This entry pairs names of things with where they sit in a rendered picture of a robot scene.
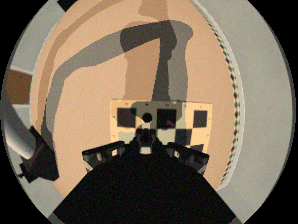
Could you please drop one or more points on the chessboard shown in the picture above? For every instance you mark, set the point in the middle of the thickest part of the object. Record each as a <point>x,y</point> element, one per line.
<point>187,124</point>

